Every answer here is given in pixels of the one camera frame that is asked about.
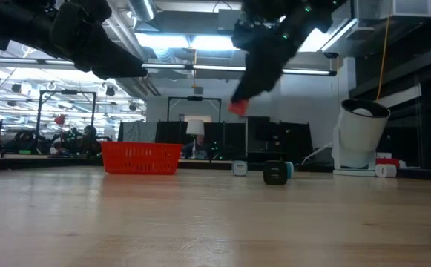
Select white and blue power adapter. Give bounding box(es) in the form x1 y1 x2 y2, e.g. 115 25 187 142
231 159 249 177

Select white lamp cable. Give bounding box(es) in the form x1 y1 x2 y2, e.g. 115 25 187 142
302 142 335 163

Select background robot arms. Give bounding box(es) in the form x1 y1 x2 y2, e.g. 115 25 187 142
13 125 112 156

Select black gantry frame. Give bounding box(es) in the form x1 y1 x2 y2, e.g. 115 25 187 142
166 95 223 123
35 88 98 136

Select red box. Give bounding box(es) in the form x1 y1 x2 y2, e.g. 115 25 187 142
375 158 401 168

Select yellow hanging cable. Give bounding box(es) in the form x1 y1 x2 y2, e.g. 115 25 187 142
375 16 391 102

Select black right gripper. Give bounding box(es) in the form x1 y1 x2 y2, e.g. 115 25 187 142
231 0 312 105

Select long ceiling light strip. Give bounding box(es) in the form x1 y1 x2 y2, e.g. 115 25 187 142
0 55 338 77

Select white spotlight lamp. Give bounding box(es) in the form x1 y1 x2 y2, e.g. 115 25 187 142
331 98 392 177

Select grey partition panel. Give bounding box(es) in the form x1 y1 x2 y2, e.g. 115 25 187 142
116 120 159 144

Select person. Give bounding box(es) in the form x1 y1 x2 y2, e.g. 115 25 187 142
182 135 211 159

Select red plastic basket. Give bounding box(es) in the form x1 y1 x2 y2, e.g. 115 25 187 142
100 141 184 176

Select silver ventilation duct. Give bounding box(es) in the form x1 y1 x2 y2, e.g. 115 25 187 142
128 0 157 22

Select pink power adapter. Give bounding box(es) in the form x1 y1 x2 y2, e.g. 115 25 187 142
227 99 250 117

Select white shade table lamp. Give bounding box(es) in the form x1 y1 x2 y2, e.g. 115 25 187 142
185 119 205 159

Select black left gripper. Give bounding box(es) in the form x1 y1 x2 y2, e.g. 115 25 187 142
50 0 148 80

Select black power adapter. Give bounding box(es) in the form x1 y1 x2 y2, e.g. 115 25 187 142
262 159 289 186

